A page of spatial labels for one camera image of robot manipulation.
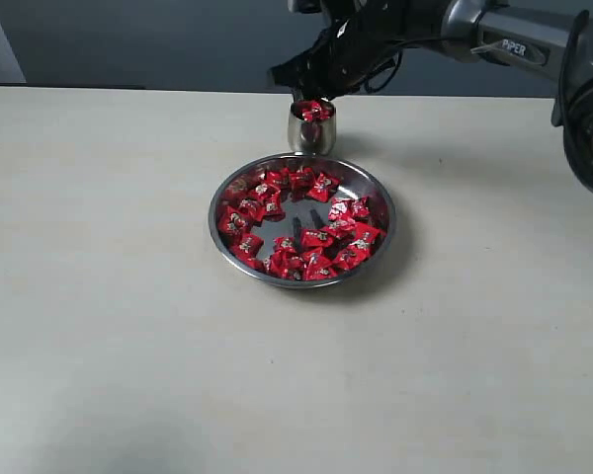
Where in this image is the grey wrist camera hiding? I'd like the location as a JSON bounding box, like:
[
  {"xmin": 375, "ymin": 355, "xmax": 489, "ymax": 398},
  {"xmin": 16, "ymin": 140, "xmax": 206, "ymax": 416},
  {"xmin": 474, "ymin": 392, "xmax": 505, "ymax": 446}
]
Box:
[{"xmin": 287, "ymin": 0, "xmax": 322, "ymax": 15}]

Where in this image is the round stainless steel plate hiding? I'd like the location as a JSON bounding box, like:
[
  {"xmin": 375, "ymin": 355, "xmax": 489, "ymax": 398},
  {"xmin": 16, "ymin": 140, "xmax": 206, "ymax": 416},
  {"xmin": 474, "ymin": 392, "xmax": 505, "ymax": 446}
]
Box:
[{"xmin": 209, "ymin": 153, "xmax": 396, "ymax": 289}]

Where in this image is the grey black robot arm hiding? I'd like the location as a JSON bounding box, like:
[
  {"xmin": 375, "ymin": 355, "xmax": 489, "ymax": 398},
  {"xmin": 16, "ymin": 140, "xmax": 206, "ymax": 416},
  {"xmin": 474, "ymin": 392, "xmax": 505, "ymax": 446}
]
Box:
[{"xmin": 270, "ymin": 0, "xmax": 593, "ymax": 193}]

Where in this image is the small stainless steel cup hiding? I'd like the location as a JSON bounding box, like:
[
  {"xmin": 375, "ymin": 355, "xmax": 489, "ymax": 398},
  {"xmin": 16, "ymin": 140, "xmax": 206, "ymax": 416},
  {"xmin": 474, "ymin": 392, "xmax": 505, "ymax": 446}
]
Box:
[{"xmin": 287, "ymin": 99, "xmax": 337, "ymax": 155}]

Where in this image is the red candy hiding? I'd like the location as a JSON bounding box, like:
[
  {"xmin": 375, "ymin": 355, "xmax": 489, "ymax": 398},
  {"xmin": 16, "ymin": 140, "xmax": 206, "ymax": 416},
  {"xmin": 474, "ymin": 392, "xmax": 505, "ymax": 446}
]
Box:
[
  {"xmin": 328, "ymin": 197, "xmax": 371, "ymax": 221},
  {"xmin": 306, "ymin": 173, "xmax": 339, "ymax": 202},
  {"xmin": 295, "ymin": 101, "xmax": 334, "ymax": 122},
  {"xmin": 333, "ymin": 246, "xmax": 371, "ymax": 272},
  {"xmin": 230, "ymin": 233, "xmax": 264, "ymax": 259},
  {"xmin": 348, "ymin": 222, "xmax": 386, "ymax": 257},
  {"xmin": 218, "ymin": 206, "xmax": 251, "ymax": 236},
  {"xmin": 300, "ymin": 229, "xmax": 335, "ymax": 249},
  {"xmin": 303, "ymin": 253, "xmax": 337, "ymax": 281}
]

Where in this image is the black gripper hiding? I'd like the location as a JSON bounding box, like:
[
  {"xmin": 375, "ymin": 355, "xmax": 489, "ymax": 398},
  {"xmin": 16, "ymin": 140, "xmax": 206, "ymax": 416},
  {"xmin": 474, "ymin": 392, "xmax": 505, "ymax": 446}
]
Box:
[{"xmin": 268, "ymin": 1, "xmax": 408, "ymax": 100}]

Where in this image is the black cable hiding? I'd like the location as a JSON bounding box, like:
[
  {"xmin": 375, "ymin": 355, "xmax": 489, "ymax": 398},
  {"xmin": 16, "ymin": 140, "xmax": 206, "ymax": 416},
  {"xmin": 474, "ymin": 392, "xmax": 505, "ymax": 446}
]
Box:
[{"xmin": 355, "ymin": 41, "xmax": 451, "ymax": 95}]

